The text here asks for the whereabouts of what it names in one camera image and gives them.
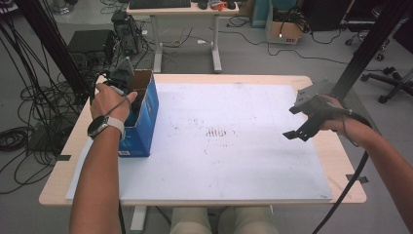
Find bundle of black floor cables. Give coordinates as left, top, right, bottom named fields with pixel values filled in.
left=0, top=19, right=82, bottom=196

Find white desk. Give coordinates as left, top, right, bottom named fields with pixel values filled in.
left=126, top=2, right=240, bottom=74

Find black keyboard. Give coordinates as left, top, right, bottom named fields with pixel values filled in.
left=129, top=0, right=192, bottom=10

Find black metal stand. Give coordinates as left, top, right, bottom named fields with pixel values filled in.
left=322, top=0, right=413, bottom=108
left=14, top=0, right=91, bottom=105

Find person's left hand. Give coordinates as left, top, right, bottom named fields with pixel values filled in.
left=90, top=82, right=139, bottom=124

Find long black floor cable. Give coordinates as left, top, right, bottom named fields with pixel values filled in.
left=210, top=25, right=384, bottom=73

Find teal box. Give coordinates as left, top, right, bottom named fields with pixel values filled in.
left=251, top=0, right=271, bottom=28

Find white table sheet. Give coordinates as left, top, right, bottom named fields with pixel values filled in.
left=65, top=82, right=333, bottom=201

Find blue cardboard box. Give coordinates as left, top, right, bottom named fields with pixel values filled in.
left=117, top=68, right=160, bottom=159

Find thick black gripper cable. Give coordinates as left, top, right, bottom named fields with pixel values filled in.
left=89, top=74, right=128, bottom=234
left=311, top=108, right=374, bottom=234

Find black office chair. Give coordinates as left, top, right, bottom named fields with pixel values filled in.
left=340, top=4, right=391, bottom=62

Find wristwatch with white band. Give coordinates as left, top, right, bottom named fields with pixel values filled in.
left=87, top=115, right=126, bottom=140

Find person's right hand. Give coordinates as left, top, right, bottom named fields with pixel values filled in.
left=319, top=94, right=364, bottom=138

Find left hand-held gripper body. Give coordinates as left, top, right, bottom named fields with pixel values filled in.
left=93, top=57, right=135, bottom=97

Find grey floor mat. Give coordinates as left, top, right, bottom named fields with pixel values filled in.
left=313, top=82, right=383, bottom=137

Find black computer tower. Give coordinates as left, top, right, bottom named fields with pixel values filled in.
left=111, top=11, right=144, bottom=57

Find black chair base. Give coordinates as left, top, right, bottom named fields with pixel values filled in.
left=359, top=66, right=413, bottom=104

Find person's beige trousers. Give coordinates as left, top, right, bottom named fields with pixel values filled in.
left=169, top=206, right=281, bottom=234

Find brown cardboard box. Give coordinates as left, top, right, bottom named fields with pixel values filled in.
left=265, top=6, right=306, bottom=46

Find thin grey cord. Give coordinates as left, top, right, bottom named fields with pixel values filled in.
left=103, top=87, right=132, bottom=118
left=341, top=113, right=361, bottom=148

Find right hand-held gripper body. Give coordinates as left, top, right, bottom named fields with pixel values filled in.
left=288, top=79, right=354, bottom=131

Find black box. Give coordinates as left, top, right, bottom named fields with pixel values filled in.
left=67, top=29, right=116, bottom=67

